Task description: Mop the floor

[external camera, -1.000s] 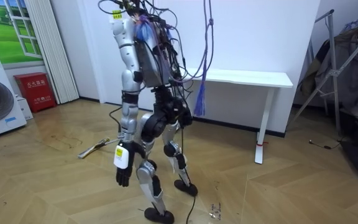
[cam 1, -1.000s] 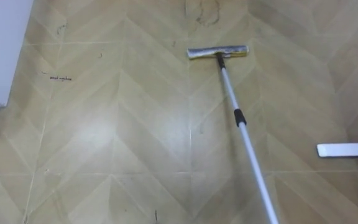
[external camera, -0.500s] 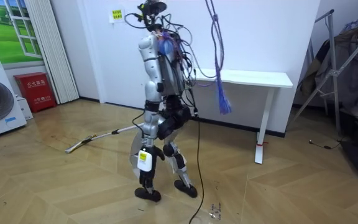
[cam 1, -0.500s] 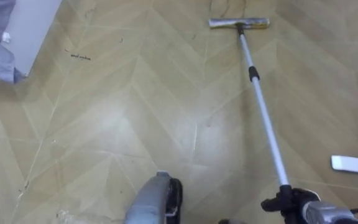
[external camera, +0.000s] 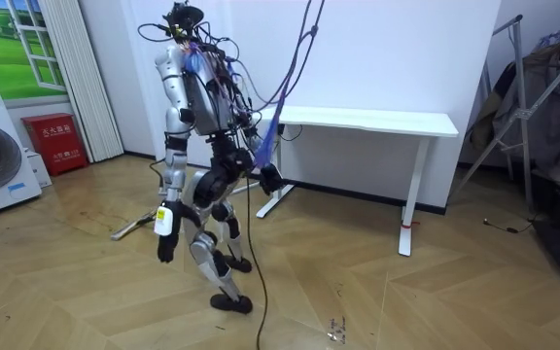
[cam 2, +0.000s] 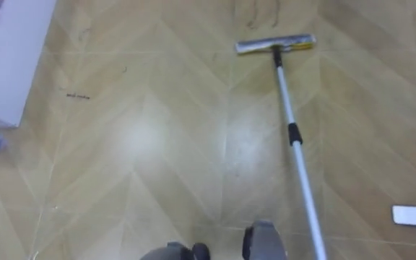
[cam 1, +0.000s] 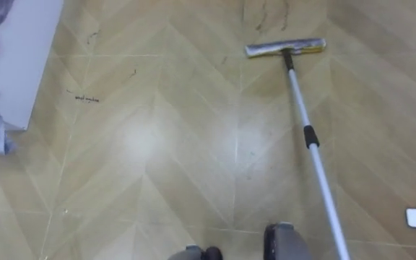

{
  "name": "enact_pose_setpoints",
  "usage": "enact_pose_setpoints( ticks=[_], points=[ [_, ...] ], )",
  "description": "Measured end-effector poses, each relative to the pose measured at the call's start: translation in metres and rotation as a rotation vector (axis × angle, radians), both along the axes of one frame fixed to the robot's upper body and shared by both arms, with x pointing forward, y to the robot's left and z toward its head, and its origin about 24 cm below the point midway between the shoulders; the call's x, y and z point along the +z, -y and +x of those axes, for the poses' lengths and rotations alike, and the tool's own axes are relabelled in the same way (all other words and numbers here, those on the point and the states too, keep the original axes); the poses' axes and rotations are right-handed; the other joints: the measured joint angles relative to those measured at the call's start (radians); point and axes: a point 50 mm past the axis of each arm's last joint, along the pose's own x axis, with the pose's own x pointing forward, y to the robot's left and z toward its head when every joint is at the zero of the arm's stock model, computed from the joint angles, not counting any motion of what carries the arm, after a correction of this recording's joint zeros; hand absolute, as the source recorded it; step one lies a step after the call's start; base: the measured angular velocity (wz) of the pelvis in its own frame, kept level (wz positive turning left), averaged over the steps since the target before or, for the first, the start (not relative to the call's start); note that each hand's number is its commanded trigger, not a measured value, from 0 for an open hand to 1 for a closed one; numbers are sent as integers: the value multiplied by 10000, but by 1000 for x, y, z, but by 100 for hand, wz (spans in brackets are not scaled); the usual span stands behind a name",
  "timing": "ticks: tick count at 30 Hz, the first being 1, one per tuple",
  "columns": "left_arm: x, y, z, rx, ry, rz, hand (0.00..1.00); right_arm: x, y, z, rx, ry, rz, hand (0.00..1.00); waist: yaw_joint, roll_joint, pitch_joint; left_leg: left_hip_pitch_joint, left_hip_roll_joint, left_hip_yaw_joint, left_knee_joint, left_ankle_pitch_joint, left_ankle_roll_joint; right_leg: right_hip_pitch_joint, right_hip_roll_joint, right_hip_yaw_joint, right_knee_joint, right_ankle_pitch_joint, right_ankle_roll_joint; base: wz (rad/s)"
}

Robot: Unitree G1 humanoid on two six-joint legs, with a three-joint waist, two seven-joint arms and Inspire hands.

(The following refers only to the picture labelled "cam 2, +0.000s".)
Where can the mop with silver pole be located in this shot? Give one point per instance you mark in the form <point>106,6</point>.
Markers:
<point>286,101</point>

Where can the robot legs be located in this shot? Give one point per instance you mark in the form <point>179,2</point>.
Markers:
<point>264,242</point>

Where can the white cabinet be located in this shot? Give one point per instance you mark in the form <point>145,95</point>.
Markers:
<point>11,57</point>

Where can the white flat strip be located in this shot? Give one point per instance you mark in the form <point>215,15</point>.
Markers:
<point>415,215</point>

